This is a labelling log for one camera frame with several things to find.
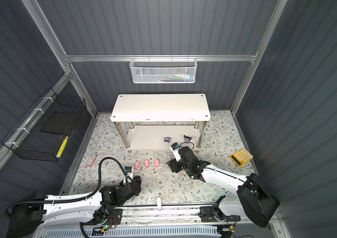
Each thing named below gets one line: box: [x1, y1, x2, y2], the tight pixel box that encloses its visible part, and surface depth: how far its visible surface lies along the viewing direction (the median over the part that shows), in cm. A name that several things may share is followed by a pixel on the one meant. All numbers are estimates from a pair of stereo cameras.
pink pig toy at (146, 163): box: [143, 159, 150, 168], surface depth 93 cm
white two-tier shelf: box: [110, 93, 212, 151], surface depth 82 cm
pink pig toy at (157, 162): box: [154, 158, 161, 168], surface depth 93 cm
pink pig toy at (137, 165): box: [134, 161, 141, 171], surface depth 92 cm
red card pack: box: [85, 154, 98, 167], surface depth 95 cm
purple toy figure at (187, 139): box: [183, 134, 192, 144], surface depth 93 cm
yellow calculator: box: [229, 147, 254, 167], surface depth 96 cm
